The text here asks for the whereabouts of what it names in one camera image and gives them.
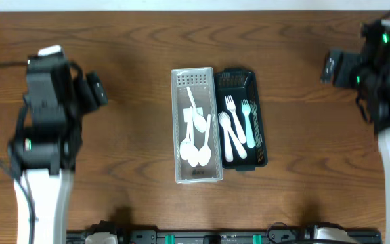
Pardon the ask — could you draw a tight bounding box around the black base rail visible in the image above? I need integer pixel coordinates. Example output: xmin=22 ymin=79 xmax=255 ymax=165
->
xmin=66 ymin=221 xmax=383 ymax=244

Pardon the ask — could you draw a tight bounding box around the left black cable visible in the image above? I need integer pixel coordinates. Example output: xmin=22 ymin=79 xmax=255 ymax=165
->
xmin=0 ymin=60 xmax=37 ymax=244

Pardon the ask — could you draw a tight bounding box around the clear plastic basket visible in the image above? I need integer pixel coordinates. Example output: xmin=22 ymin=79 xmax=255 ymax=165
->
xmin=171 ymin=67 xmax=223 ymax=184

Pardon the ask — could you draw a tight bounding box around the white thick plastic spoon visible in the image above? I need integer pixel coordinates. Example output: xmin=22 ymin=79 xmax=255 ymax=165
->
xmin=219 ymin=112 xmax=234 ymax=163

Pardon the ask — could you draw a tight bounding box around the white fork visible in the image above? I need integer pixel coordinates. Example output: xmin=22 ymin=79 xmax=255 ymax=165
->
xmin=228 ymin=115 xmax=248 ymax=159
xmin=225 ymin=95 xmax=246 ymax=144

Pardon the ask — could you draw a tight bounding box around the pale green plastic fork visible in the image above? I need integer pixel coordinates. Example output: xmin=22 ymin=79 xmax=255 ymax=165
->
xmin=242 ymin=100 xmax=255 ymax=148

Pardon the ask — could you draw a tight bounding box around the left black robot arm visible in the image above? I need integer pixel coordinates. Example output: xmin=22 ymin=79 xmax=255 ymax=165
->
xmin=8 ymin=72 xmax=108 ymax=243

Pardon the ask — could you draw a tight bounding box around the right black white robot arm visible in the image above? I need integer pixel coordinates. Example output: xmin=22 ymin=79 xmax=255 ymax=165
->
xmin=320 ymin=19 xmax=390 ymax=243

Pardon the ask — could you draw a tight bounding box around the white label sticker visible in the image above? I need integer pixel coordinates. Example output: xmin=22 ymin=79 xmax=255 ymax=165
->
xmin=183 ymin=107 xmax=204 ymax=123

